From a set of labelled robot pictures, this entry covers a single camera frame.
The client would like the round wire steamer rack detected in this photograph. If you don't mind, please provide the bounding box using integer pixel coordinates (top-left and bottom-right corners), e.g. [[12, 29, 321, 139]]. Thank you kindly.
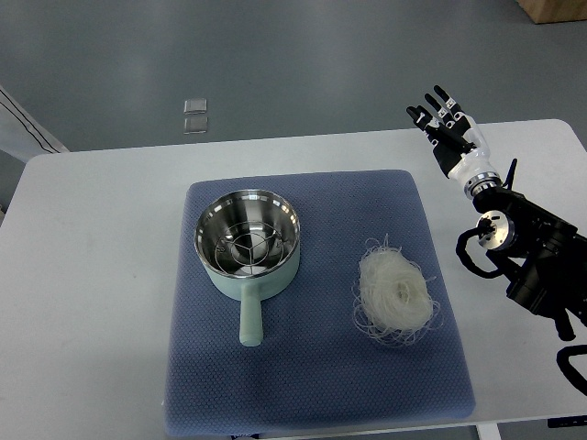
[[214, 222, 286, 277]]

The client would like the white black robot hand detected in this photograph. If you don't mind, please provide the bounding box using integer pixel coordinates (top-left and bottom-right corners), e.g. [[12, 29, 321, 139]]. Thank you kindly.
[[406, 85, 502, 199]]

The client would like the white cloth with black line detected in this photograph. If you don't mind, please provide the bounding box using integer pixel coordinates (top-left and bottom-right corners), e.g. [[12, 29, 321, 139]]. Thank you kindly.
[[1, 87, 69, 163]]

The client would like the brown cardboard box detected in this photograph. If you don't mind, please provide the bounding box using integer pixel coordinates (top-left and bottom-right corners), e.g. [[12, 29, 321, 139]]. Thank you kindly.
[[516, 0, 586, 25]]

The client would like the clear floor plate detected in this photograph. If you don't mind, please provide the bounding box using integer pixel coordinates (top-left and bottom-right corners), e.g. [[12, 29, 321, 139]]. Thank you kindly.
[[183, 115, 208, 135], [183, 98, 207, 115]]

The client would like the upper clear floor plate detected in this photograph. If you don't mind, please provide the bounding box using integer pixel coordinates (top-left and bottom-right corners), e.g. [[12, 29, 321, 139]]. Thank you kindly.
[[183, 98, 207, 115]]

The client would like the white vermicelli nest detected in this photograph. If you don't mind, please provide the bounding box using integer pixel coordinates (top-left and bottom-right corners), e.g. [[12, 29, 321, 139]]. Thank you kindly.
[[351, 236, 444, 348]]

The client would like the lower clear floor plate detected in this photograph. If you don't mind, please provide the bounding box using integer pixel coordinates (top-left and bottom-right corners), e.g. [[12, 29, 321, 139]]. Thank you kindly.
[[183, 115, 208, 135]]

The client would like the mint green steel pot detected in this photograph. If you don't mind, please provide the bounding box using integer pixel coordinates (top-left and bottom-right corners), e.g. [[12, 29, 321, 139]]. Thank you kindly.
[[194, 189, 301, 347]]

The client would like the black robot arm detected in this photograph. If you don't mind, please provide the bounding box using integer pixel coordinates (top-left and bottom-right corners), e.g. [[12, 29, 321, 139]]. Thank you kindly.
[[456, 170, 586, 342]]

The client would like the blue textured mat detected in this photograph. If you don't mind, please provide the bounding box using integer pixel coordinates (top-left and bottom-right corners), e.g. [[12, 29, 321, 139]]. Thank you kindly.
[[164, 170, 475, 436]]

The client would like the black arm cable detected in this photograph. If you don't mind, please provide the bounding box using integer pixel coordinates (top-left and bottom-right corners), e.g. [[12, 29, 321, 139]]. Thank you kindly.
[[455, 227, 505, 279]]

